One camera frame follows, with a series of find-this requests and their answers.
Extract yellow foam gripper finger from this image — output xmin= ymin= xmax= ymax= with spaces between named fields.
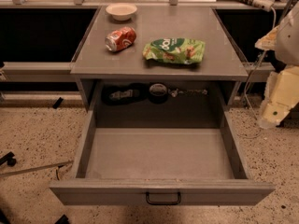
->
xmin=255 ymin=25 xmax=299 ymax=129

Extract green rice chip bag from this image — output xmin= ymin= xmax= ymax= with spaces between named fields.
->
xmin=142 ymin=38 xmax=206 ymax=65

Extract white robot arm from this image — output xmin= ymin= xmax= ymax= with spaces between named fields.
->
xmin=255 ymin=2 xmax=299 ymax=129

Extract open grey top drawer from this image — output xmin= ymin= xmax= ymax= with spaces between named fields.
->
xmin=50 ymin=112 xmax=275 ymax=205

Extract black tape roll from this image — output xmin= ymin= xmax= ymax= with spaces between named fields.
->
xmin=149 ymin=83 xmax=168 ymax=104

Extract grey metal cabinet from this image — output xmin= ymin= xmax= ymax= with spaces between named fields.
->
xmin=70 ymin=5 xmax=249 ymax=129

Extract crushed orange soda can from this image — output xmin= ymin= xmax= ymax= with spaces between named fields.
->
xmin=105 ymin=26 xmax=136 ymax=52

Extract white ceramic bowl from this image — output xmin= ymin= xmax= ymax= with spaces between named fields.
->
xmin=106 ymin=3 xmax=137 ymax=21

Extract metal rod on floor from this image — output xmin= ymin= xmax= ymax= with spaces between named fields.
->
xmin=0 ymin=161 xmax=73 ymax=177

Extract black caster foot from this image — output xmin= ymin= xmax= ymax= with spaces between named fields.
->
xmin=0 ymin=152 xmax=17 ymax=166

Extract white cable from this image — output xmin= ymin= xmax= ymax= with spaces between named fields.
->
xmin=239 ymin=7 xmax=278 ymax=140

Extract black drawer handle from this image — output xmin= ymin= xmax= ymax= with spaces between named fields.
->
xmin=146 ymin=192 xmax=181 ymax=205

